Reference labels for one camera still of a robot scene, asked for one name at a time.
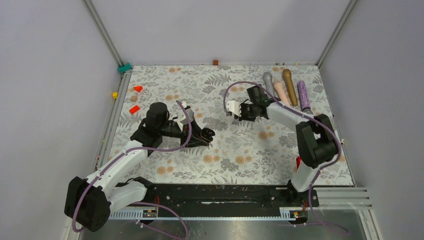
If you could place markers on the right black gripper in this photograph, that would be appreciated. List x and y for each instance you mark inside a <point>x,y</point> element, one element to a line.
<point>243,117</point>

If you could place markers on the teal clamp block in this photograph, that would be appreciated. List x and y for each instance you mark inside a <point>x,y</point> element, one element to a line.
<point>124,68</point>

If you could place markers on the aluminium frame rail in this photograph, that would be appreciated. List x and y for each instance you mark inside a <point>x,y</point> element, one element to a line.
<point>96,18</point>

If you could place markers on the orange triangular block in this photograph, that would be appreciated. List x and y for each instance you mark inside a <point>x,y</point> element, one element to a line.
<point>138,88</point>

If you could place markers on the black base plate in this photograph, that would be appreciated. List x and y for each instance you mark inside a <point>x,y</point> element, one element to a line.
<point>228,201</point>

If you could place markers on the red plastic box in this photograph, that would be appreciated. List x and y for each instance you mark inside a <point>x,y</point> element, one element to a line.
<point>298,161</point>

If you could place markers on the floral patterned mat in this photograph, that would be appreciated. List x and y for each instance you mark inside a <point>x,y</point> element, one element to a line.
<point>242,152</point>

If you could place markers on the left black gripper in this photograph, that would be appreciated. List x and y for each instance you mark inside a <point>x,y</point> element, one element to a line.
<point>195,139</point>

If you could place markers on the gold toy microphone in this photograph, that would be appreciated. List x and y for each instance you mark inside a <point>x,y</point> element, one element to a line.
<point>287,77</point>

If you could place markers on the red block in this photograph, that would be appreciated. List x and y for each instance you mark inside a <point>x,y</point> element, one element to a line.
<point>134,109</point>

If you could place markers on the purple glitter toy microphone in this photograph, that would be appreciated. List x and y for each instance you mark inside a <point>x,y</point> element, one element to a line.
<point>304,98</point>

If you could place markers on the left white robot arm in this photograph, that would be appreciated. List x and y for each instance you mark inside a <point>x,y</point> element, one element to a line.
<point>90,200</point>

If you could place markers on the pink toy microphone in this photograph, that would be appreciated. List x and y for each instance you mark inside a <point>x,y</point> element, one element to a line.
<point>279,89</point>

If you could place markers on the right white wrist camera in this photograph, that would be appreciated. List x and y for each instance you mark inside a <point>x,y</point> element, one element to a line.
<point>233,108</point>

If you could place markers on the black earbud charging case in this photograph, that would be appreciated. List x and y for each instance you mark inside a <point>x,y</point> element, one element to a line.
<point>207,134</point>

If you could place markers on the grey toy microphone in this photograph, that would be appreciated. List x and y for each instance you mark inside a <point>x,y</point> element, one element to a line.
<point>268,81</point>

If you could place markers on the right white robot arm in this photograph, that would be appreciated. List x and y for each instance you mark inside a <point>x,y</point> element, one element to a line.
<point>317,144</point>

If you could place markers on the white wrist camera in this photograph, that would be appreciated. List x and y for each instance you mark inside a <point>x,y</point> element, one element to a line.
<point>183,119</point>
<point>233,108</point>

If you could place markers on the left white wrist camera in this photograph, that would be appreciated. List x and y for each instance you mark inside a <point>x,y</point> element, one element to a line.
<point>183,119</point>

